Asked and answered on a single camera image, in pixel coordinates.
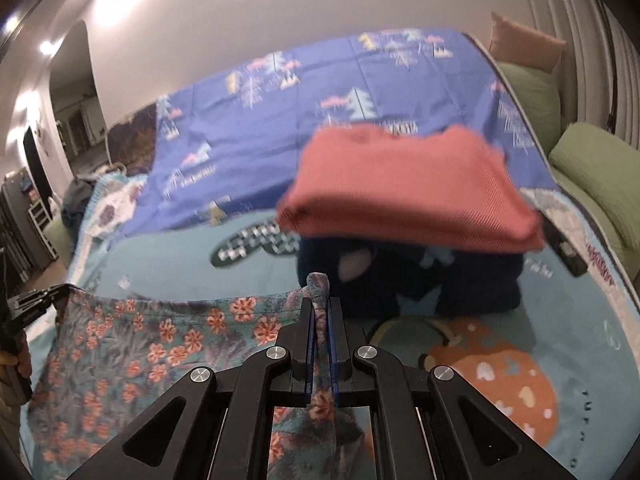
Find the dark rectangular object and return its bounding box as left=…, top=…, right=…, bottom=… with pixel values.
left=542, top=210, right=589, bottom=277

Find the pile of dark clothes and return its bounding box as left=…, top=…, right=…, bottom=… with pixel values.
left=60, top=175, right=101, bottom=232

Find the white wire rack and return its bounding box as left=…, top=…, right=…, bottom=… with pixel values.
left=27, top=202, right=56, bottom=257

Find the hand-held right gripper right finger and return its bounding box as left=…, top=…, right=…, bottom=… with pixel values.
left=327, top=297, right=576, bottom=480

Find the person's left hand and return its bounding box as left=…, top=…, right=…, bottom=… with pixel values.
left=0, top=334, right=33, bottom=382

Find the beige pillow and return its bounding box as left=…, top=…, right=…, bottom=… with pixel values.
left=489, top=11, right=566, bottom=74

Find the folded navy star garment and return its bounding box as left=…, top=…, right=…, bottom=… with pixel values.
left=295, top=237, right=526, bottom=319

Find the small green pillow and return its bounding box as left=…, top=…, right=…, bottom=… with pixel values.
left=497, top=62, right=564, bottom=154

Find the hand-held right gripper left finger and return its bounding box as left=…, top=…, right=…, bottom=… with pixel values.
left=65, top=296, right=321, bottom=480

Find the purple tree print sheet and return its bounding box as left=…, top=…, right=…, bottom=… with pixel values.
left=120, top=27, right=557, bottom=239

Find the white patchwork quilt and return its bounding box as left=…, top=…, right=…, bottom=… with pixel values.
left=72, top=172, right=149, bottom=266

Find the floral print shirt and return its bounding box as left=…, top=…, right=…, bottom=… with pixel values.
left=25, top=272, right=376, bottom=480

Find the large green pillow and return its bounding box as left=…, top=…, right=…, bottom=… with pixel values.
left=547, top=122, right=640, bottom=262

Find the teal printed bed sheet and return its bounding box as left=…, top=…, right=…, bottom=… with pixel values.
left=20, top=200, right=640, bottom=480

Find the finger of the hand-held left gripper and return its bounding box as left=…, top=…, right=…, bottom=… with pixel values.
left=10, top=282, right=72, bottom=328

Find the folded pink garment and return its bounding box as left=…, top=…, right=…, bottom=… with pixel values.
left=276, top=125, right=547, bottom=254

